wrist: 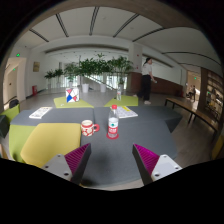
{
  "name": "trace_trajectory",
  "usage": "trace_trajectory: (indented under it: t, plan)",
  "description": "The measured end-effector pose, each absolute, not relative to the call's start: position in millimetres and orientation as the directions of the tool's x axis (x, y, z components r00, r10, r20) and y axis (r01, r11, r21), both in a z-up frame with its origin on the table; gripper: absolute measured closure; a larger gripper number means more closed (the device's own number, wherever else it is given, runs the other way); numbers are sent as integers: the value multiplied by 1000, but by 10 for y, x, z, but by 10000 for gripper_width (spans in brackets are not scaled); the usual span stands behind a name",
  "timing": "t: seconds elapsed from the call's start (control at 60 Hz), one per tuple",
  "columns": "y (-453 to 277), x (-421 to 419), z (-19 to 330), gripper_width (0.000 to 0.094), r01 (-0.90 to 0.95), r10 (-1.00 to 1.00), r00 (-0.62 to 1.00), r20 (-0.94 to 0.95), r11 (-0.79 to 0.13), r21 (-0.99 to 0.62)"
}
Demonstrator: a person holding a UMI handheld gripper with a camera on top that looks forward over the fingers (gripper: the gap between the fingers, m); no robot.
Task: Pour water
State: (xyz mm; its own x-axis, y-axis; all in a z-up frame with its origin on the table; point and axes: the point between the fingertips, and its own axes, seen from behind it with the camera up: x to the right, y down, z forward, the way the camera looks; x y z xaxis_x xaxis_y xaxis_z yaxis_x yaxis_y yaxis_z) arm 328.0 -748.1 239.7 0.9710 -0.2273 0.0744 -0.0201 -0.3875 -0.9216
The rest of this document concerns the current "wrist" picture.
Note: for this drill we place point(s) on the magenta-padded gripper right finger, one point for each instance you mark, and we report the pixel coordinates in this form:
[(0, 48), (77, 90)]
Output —
[(161, 166)]

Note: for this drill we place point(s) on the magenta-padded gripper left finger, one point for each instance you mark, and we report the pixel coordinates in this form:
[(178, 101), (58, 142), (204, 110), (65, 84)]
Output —
[(63, 168)]

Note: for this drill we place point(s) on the red-capped clear water bottle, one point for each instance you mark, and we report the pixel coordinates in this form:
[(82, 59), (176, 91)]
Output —
[(113, 125)]

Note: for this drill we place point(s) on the small clear water bottle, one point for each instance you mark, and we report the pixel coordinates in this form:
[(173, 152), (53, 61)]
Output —
[(119, 94)]

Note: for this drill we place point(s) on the red and white mug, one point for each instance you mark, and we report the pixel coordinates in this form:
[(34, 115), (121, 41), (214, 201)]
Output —
[(87, 128)]

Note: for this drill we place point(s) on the flat round red coaster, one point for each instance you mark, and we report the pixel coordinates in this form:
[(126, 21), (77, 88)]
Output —
[(108, 137)]

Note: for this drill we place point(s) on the white printed magazine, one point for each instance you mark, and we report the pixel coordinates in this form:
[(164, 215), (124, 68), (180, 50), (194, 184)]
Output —
[(40, 112)]

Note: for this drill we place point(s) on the white booklet with yellow corner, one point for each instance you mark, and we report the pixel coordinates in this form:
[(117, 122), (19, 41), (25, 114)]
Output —
[(128, 112)]

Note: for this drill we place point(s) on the red blue white geometric box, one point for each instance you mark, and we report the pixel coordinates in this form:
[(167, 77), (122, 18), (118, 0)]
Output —
[(72, 95)]

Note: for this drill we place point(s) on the lime green ottoman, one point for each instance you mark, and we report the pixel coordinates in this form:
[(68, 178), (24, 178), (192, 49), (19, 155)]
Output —
[(11, 114)]

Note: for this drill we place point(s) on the person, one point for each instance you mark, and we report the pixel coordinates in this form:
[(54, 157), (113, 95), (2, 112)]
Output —
[(192, 92), (146, 83)]

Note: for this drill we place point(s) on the black bag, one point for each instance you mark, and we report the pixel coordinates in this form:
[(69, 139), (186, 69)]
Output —
[(14, 103)]

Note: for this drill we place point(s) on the red bin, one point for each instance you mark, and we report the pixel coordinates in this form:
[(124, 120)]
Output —
[(34, 90)]

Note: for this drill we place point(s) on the wooden shelf unit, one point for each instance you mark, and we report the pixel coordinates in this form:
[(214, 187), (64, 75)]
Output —
[(213, 90)]

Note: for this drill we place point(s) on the group of potted green plants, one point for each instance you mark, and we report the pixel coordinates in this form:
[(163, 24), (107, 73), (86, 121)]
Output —
[(93, 68)]

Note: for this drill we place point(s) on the green exit sign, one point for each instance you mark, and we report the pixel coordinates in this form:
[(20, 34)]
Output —
[(18, 55)]

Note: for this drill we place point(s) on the framed wall picture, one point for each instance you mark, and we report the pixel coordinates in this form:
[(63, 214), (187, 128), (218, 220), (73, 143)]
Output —
[(36, 66)]

